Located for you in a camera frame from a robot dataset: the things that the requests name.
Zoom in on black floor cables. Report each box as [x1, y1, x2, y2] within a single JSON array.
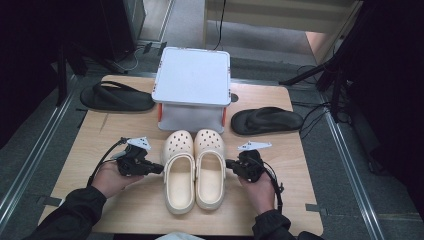
[[291, 64, 338, 141]]

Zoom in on black tripod stand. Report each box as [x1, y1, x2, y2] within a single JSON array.
[[279, 49, 351, 124]]

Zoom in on white fabric object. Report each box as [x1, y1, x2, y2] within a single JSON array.
[[154, 231, 206, 240]]

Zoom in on cream perforated clog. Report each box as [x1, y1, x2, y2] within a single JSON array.
[[193, 128, 227, 211], [160, 129, 197, 215]]

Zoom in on person's dark clothed leg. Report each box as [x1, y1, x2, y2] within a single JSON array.
[[296, 230, 325, 240]]

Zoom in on black curtain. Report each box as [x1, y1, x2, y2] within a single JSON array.
[[0, 0, 111, 148], [333, 0, 424, 218]]

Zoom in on person's right hand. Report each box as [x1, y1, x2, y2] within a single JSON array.
[[239, 172, 276, 216]]

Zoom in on dark cabinet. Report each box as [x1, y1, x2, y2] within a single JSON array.
[[99, 0, 148, 63]]

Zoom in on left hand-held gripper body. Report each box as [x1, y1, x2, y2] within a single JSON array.
[[113, 135, 158, 178]]

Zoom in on black hanging cable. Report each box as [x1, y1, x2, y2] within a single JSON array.
[[213, 0, 228, 51]]

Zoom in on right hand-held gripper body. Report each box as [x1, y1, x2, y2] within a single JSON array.
[[234, 140, 273, 184]]

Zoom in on person's left hand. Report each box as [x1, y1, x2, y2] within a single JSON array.
[[90, 162, 144, 200]]

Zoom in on black metal stand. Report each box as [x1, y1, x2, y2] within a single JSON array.
[[54, 39, 89, 108]]

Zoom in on grey tape strip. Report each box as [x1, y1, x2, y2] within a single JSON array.
[[304, 203, 329, 217], [36, 195, 64, 208]]

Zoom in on metal floor rail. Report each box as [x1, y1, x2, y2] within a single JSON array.
[[318, 89, 386, 240], [0, 74, 79, 231]]

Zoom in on white floor cable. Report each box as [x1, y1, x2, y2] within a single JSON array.
[[114, 46, 139, 73]]

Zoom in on white two-tier shoe rack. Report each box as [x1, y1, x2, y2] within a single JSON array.
[[151, 46, 233, 134]]

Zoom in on black flip-flop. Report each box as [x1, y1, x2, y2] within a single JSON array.
[[79, 80, 156, 113], [230, 106, 305, 136]]

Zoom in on left hand-held gripper cable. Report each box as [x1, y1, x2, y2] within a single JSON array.
[[87, 137, 130, 188]]

